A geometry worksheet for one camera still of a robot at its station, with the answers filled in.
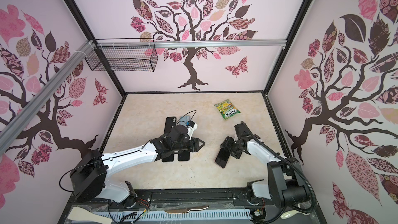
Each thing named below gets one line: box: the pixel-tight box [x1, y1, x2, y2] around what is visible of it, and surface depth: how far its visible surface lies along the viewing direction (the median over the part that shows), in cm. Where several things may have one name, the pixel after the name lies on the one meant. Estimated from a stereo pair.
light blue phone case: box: [179, 115, 191, 126], surface depth 108 cm
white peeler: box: [280, 210, 309, 220], surface depth 70 cm
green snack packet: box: [214, 99, 241, 120], surface depth 109 cm
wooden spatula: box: [67, 206, 113, 224], surface depth 71 cm
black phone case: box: [163, 116, 177, 135], surface depth 106 cm
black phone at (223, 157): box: [215, 147, 232, 169], surface depth 85 cm
